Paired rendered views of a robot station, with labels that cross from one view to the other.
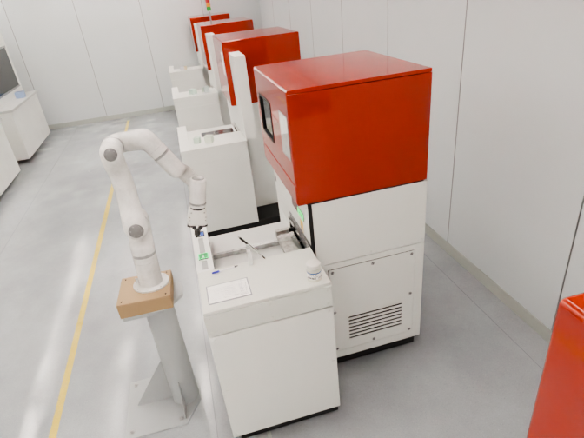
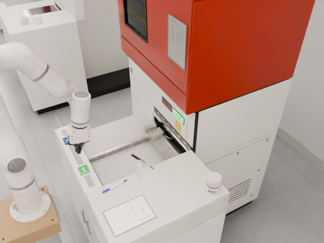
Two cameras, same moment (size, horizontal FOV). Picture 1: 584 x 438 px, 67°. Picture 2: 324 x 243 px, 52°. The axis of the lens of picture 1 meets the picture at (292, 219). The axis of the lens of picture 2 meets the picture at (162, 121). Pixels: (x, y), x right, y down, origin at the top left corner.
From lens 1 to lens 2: 0.96 m
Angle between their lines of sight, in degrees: 18
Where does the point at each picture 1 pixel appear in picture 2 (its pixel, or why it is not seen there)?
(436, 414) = not seen: outside the picture
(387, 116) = (277, 20)
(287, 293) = (192, 211)
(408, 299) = (256, 174)
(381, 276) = (241, 162)
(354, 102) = (253, 7)
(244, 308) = (153, 235)
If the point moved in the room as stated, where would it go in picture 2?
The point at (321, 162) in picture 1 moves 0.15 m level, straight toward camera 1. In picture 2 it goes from (214, 70) to (225, 87)
